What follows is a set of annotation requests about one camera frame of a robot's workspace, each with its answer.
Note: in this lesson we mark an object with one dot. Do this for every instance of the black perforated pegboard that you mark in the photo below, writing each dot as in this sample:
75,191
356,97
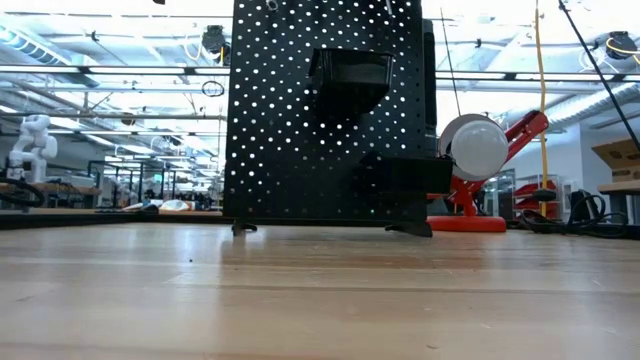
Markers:
300,218

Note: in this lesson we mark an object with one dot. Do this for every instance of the cardboard box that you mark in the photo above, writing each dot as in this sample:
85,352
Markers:
620,160

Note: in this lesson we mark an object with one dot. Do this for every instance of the red storage bins rack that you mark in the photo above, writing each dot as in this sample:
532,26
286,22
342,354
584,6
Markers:
530,192

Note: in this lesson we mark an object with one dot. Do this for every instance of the white humanoid robot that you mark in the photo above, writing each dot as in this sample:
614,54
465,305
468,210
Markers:
35,135

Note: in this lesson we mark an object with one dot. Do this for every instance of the red desk lamp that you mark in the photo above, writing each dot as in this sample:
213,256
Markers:
467,224

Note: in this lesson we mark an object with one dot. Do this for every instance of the white light bulb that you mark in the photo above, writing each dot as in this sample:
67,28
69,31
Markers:
480,149

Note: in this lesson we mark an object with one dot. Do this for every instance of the wooden table under box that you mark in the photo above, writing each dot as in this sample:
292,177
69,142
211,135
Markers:
620,187

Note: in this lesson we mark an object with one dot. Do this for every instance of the black tapered pegboard bin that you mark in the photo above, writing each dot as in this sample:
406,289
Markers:
350,80

